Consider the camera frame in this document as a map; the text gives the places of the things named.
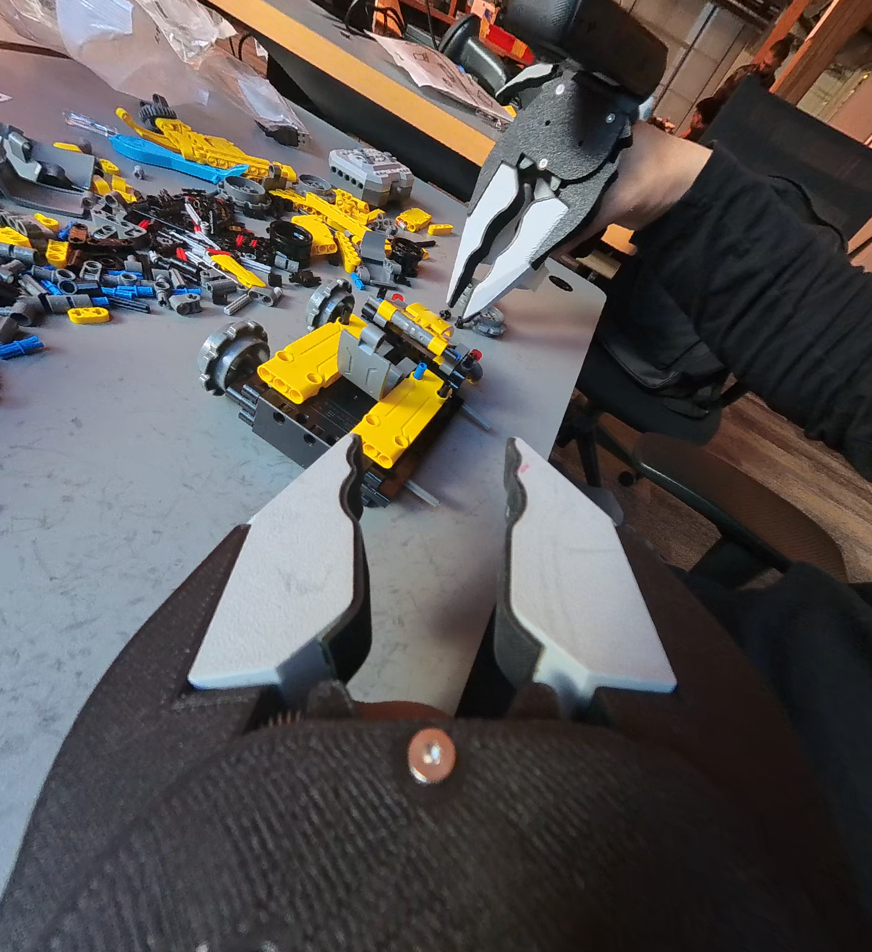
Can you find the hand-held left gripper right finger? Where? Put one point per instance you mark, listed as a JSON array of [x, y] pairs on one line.
[[584, 595]]

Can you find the blue plastic toy part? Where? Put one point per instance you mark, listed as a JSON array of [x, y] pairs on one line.
[[160, 156]]

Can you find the pile of building block parts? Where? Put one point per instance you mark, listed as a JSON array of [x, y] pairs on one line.
[[146, 253]]

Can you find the black handheld scanner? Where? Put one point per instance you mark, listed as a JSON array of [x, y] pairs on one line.
[[473, 52]]

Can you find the small black connector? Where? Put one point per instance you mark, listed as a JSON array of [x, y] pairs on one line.
[[283, 135]]

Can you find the white paper sheet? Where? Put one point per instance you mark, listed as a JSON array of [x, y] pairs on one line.
[[421, 71]]

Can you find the person's right hand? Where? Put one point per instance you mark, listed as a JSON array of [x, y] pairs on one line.
[[659, 178]]

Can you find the grey studded motor block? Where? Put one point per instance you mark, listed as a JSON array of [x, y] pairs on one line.
[[369, 175]]

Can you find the wooden table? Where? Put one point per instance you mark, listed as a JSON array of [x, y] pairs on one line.
[[376, 82]]

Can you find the grey toothed toy wheel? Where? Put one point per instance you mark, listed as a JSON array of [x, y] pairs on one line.
[[489, 321]]

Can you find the black yellow toy block vehicle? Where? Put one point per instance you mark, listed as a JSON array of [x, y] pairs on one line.
[[376, 379]]

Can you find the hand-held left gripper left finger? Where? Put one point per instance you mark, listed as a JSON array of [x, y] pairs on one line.
[[287, 595]]

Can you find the loose clear plastic bag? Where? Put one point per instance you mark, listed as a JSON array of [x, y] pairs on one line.
[[183, 30], [257, 93], [86, 22]]

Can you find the person's right forearm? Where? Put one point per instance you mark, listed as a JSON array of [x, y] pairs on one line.
[[778, 297]]

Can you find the person's legs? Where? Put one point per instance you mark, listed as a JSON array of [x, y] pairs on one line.
[[815, 706]]

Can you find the grey desk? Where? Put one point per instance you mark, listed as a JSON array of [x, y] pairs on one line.
[[108, 483]]

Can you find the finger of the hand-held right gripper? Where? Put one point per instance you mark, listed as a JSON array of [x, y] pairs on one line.
[[488, 216], [532, 230]]

